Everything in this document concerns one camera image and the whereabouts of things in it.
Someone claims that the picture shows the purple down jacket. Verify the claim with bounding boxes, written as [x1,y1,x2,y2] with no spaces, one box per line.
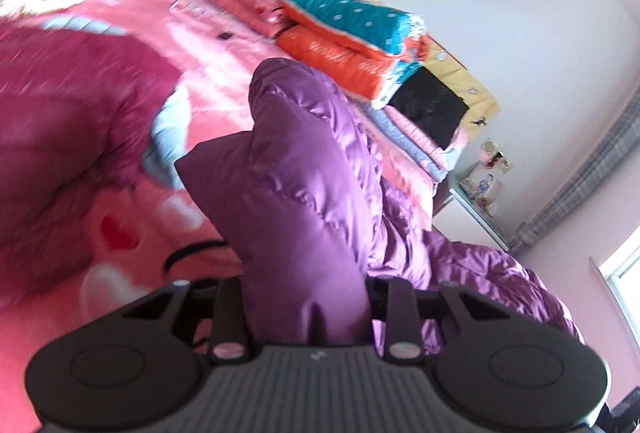
[176,58,579,345]

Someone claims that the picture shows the pink bed blanket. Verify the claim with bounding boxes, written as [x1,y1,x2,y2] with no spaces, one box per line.
[1,0,279,432]

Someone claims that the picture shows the grey plaid curtain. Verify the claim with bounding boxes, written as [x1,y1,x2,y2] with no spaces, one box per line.
[510,89,639,257]

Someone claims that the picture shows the white nightstand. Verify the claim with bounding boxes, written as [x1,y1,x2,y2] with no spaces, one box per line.
[433,179,509,252]

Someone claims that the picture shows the nightstand photo items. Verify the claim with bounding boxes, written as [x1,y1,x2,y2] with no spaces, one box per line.
[458,139,513,216]

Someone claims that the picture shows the light blue garment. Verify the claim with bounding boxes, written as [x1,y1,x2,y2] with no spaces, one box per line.
[41,16,192,190]

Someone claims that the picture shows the pink lilac folded bedding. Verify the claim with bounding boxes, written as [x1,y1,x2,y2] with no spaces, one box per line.
[360,104,468,182]

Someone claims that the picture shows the magenta down jacket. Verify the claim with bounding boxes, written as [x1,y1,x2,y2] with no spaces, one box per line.
[1,21,181,309]

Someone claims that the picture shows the black folded cloth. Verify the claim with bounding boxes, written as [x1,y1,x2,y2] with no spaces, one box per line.
[390,67,469,149]

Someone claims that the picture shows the teal orange folded quilt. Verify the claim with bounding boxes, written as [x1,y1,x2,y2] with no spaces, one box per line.
[277,0,430,109]

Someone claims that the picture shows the yellow headboard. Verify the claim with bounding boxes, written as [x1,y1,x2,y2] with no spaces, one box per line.
[370,0,500,142]

